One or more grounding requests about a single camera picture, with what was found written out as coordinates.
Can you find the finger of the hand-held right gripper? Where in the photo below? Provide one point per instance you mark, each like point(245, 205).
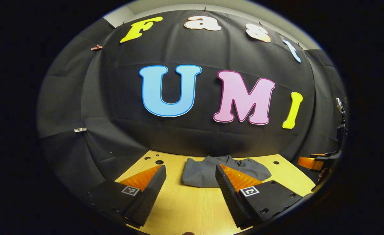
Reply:
point(307, 162)

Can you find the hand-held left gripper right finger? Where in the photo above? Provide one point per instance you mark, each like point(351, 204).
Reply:
point(231, 199)

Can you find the white cloth clip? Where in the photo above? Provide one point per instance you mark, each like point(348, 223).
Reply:
point(80, 130)

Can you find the black backdrop cloth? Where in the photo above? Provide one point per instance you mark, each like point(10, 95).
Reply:
point(120, 104)

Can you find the copper cloth clip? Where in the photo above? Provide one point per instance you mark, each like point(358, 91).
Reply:
point(96, 47)

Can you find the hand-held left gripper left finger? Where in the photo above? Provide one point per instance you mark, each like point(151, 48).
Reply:
point(149, 199)

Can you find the grey long-sleeved shirt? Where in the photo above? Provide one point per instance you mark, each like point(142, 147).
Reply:
point(198, 173)

